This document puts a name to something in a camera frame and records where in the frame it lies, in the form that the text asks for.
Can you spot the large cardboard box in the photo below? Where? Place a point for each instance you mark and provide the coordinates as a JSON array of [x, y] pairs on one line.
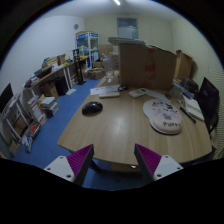
[[140, 66]]

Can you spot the black pen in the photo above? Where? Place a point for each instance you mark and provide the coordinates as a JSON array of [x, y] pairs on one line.
[[187, 114]]

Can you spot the stack of books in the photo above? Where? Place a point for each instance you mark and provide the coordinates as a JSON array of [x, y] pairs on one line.
[[49, 106]]

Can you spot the cardboard box under desk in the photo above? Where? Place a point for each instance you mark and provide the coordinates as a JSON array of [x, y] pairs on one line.
[[49, 90]]

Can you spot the ceiling tube light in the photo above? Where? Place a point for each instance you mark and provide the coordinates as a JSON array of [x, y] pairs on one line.
[[117, 2]]

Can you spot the door with window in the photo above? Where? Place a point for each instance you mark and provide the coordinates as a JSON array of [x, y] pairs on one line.
[[127, 28]]

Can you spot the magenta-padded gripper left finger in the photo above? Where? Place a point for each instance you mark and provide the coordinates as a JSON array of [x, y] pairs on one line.
[[60, 166]]

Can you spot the white shelf unit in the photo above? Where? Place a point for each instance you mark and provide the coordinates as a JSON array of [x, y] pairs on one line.
[[16, 123]]

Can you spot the blue flat box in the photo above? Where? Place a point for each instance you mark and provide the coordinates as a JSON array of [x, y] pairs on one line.
[[181, 89]]

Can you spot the wooden side desk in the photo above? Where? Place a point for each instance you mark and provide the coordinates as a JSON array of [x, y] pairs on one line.
[[50, 75]]

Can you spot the open low cardboard box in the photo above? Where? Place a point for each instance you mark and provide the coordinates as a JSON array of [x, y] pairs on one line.
[[96, 74]]

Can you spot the black flat monitor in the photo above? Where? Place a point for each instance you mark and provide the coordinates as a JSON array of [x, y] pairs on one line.
[[6, 96]]

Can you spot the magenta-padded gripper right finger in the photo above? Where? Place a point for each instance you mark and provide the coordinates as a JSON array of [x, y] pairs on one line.
[[166, 165]]

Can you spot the tall open cardboard box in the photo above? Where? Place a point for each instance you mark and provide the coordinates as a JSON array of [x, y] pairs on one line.
[[182, 65]]

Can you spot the blue white glass-door cabinet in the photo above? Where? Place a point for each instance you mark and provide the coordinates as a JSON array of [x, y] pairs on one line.
[[87, 46]]

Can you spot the black computer mouse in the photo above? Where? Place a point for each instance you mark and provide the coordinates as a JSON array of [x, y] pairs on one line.
[[92, 108]]

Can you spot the white notebook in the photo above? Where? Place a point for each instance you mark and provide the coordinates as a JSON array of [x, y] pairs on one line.
[[194, 108]]

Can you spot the white paper sheet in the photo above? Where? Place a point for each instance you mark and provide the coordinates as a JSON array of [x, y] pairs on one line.
[[100, 88]]

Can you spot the black stand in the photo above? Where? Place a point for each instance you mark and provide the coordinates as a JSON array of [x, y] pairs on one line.
[[79, 66]]

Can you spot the round wall clock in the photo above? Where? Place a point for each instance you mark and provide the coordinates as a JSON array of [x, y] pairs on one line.
[[76, 26]]

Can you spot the black bin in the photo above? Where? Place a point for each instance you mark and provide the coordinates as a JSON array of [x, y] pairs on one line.
[[61, 86]]

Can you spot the stack of papers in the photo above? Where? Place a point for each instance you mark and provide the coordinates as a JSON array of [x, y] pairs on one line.
[[126, 40]]

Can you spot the white printed mouse pad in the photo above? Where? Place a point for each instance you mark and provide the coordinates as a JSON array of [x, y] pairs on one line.
[[163, 115]]

